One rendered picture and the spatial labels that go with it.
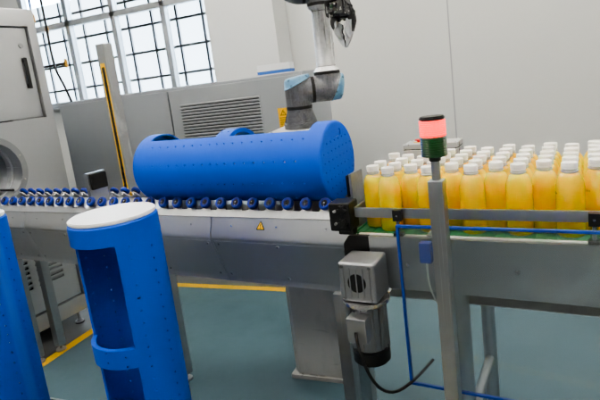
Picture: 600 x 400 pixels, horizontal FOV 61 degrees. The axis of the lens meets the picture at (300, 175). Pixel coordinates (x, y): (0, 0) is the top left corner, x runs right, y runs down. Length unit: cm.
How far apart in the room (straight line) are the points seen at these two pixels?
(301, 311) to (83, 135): 268
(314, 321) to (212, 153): 96
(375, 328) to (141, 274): 74
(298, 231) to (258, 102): 187
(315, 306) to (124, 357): 94
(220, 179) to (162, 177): 29
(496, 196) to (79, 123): 360
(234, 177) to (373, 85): 286
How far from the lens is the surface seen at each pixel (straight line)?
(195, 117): 381
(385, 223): 159
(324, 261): 181
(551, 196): 151
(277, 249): 187
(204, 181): 197
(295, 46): 479
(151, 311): 176
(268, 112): 352
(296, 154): 172
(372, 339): 157
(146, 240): 170
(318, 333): 246
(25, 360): 233
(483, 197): 151
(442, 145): 128
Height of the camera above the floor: 138
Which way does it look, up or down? 10 degrees down
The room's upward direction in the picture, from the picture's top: 7 degrees counter-clockwise
